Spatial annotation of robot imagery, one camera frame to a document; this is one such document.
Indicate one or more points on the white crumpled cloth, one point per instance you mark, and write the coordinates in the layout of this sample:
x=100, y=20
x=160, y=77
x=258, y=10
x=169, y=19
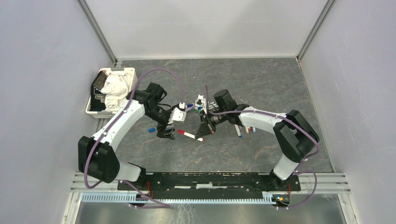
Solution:
x=118, y=84

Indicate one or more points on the lilac highlighter pen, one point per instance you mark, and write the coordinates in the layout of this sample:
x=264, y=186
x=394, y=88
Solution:
x=190, y=108

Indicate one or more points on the black box in basket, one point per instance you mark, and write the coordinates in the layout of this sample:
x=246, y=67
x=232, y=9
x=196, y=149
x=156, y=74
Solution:
x=97, y=97

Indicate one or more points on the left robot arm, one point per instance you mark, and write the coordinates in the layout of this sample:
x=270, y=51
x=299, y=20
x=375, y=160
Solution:
x=96, y=154

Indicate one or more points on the white plastic basket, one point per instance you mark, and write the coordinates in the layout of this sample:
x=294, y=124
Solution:
x=103, y=114

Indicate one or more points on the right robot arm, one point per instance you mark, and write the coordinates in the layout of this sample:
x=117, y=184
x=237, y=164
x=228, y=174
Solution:
x=294, y=134

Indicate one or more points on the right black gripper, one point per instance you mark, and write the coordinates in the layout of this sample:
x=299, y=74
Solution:
x=204, y=129

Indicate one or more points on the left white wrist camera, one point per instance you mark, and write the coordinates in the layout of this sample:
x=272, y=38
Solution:
x=177, y=115

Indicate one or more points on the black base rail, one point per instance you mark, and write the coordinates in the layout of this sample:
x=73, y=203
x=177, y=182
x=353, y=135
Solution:
x=231, y=193

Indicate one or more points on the white marker blue cap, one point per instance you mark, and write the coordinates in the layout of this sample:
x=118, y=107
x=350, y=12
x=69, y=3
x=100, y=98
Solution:
x=238, y=130

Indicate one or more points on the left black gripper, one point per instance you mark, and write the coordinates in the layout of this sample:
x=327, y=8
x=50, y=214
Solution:
x=162, y=132

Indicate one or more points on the white marker red cap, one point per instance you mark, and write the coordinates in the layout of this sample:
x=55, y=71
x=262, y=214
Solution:
x=190, y=135

